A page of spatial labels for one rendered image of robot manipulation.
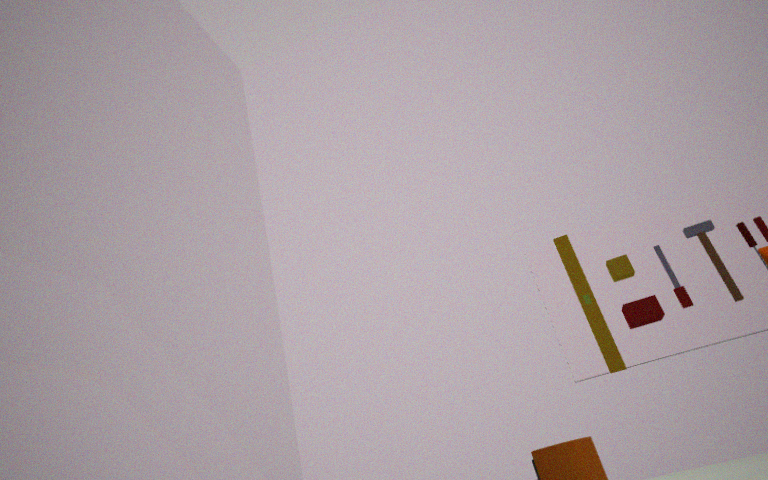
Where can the orange knob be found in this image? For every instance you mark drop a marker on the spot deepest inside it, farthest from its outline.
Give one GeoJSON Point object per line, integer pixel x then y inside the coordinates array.
{"type": "Point", "coordinates": [572, 460]}

